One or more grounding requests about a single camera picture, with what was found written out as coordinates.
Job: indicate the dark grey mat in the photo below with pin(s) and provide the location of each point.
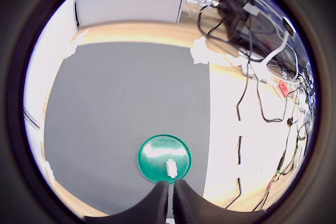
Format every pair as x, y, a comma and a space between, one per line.
118, 90

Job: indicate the round green lid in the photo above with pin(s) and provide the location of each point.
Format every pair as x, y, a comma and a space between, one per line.
157, 155

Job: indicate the small white plastic terminal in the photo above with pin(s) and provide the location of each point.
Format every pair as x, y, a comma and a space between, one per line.
171, 168

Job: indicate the black device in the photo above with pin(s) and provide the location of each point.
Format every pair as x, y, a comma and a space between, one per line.
236, 14

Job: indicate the small webcam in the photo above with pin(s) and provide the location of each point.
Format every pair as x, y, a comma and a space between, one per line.
288, 26

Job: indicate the white tape piece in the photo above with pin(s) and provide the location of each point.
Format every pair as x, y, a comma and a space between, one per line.
71, 52
200, 53
49, 171

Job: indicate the small red tag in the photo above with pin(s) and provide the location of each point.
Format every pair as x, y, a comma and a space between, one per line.
283, 89

